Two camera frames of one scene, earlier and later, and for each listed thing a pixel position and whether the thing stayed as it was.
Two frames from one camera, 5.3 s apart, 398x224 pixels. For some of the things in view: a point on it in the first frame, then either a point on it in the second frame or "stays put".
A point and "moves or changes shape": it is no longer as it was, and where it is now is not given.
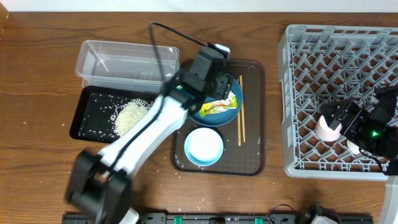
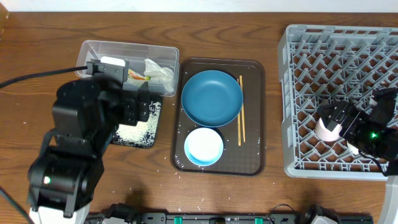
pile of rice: (127, 114) moves or changes shape
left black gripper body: (221, 86) -> (130, 116)
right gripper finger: (333, 112) stays put
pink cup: (324, 132) stays put
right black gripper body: (359, 121) stays put
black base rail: (222, 218) stays put
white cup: (354, 149) stays put
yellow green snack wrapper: (229, 102) -> (132, 74)
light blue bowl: (203, 147) stays put
